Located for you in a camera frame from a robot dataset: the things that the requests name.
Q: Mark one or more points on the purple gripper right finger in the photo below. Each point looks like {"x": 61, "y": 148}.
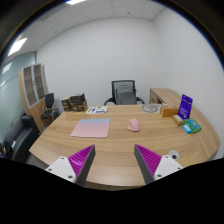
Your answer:
{"x": 154, "y": 166}

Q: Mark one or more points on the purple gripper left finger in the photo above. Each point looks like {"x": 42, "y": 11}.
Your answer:
{"x": 74, "y": 168}

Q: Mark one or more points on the pink blue mouse pad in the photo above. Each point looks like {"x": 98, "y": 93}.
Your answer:
{"x": 91, "y": 128}

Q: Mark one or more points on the blue small pack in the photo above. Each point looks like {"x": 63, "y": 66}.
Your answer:
{"x": 186, "y": 129}

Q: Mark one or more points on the yellow snack box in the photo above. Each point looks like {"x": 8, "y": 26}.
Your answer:
{"x": 178, "y": 119}

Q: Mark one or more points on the brown tissue box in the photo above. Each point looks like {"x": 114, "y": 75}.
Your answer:
{"x": 168, "y": 110}

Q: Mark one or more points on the green snack pack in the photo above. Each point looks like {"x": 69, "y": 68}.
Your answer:
{"x": 193, "y": 125}

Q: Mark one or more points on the small black chair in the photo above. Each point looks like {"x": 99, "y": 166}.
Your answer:
{"x": 49, "y": 109}

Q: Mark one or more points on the white green leaflet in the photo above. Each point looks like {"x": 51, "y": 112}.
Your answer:
{"x": 97, "y": 109}

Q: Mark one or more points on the black sofa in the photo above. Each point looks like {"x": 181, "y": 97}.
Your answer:
{"x": 20, "y": 138}

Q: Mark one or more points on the cardboard boxes with black device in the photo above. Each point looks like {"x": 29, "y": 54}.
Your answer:
{"x": 75, "y": 103}

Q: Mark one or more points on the wooden side desk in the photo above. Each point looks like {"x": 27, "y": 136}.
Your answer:
{"x": 164, "y": 95}

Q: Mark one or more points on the black mesh office chair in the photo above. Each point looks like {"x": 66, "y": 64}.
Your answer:
{"x": 124, "y": 93}

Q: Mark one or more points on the wooden bookcase cabinet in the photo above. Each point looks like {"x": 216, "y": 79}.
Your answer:
{"x": 33, "y": 88}

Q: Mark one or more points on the table cable grommet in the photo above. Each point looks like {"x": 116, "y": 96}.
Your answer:
{"x": 174, "y": 154}

